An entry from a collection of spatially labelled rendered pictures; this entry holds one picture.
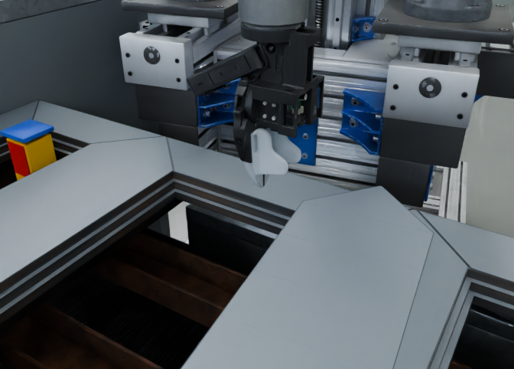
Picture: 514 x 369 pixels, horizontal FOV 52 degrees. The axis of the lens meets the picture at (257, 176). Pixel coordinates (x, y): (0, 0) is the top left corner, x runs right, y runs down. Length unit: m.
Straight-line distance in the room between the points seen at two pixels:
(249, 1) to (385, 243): 0.33
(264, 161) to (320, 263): 0.14
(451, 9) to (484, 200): 1.66
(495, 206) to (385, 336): 1.99
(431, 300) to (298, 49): 0.31
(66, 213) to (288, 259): 0.31
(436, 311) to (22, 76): 0.91
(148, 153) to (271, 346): 0.45
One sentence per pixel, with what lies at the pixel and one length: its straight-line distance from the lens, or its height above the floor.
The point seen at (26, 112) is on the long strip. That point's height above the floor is 0.85.
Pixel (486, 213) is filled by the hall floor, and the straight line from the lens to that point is 2.45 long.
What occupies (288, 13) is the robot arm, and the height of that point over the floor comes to 1.13.
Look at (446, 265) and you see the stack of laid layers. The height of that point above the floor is 0.85.
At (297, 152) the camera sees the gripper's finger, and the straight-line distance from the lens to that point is 0.66.
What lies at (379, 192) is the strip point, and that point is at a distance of 0.78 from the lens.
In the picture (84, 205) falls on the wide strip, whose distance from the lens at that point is 0.77.
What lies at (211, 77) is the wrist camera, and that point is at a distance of 0.63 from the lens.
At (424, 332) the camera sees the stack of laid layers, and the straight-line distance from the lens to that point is 0.58.
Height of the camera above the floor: 1.25
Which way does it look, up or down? 30 degrees down
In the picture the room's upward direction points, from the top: straight up
